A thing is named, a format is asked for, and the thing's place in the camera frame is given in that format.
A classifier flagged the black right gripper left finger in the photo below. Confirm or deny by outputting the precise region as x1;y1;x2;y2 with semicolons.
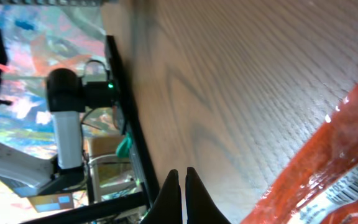
140;169;182;224

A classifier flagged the orange red candy wrapper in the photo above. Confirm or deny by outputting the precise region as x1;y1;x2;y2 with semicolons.
243;84;358;224

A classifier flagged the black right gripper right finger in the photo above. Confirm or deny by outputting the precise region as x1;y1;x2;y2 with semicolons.
185;167;230;224

